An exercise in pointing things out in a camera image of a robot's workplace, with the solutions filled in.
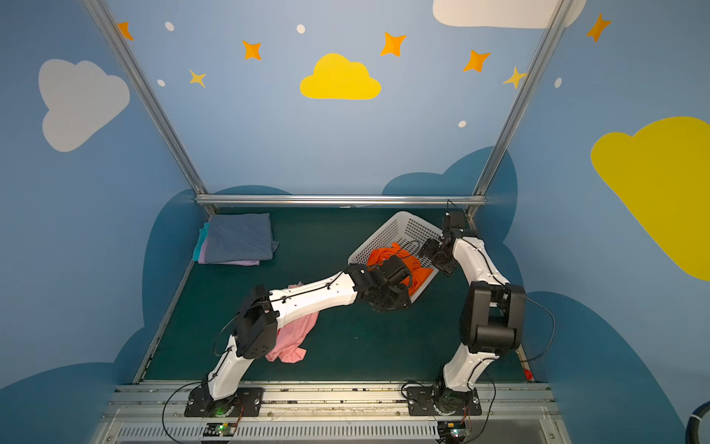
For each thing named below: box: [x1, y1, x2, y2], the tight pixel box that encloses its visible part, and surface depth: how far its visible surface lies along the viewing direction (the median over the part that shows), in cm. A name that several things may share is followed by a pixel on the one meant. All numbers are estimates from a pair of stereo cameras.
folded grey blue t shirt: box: [205, 212, 280, 264], surface depth 104 cm
